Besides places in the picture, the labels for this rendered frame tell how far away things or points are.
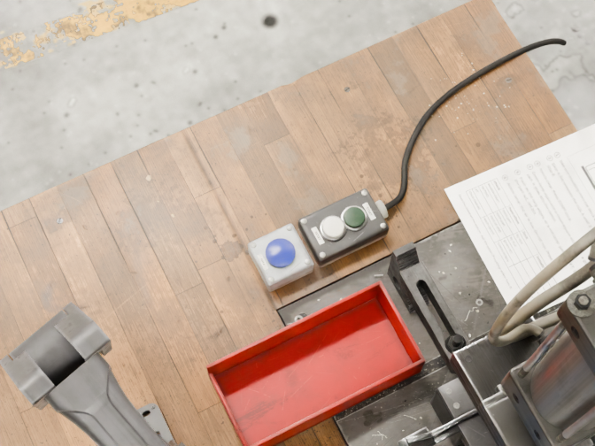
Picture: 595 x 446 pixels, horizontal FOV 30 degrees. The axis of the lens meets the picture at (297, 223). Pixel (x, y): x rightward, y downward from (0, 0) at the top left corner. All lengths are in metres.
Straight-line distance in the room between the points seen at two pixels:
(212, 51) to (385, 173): 1.19
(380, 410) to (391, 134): 0.40
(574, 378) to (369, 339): 0.56
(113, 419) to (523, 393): 0.39
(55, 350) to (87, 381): 0.07
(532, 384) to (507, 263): 0.47
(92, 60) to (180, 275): 1.27
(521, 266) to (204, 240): 0.43
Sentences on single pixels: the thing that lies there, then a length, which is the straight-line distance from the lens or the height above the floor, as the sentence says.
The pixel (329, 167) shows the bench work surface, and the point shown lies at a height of 0.90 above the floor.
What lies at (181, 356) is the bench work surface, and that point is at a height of 0.90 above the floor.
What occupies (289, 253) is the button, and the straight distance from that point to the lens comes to 1.47.
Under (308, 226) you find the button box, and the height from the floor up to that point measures 0.93.
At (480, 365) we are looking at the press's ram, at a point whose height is 1.14.
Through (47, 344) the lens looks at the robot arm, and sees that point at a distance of 1.10.
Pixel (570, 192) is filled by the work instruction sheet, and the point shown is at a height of 0.90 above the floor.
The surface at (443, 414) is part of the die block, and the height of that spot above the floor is 0.94.
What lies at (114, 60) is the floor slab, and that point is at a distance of 2.70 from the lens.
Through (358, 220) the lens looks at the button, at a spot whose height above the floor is 0.94.
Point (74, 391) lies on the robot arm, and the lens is 1.04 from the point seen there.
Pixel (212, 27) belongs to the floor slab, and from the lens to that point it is 2.72.
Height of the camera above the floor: 2.32
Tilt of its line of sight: 69 degrees down
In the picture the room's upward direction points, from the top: 1 degrees clockwise
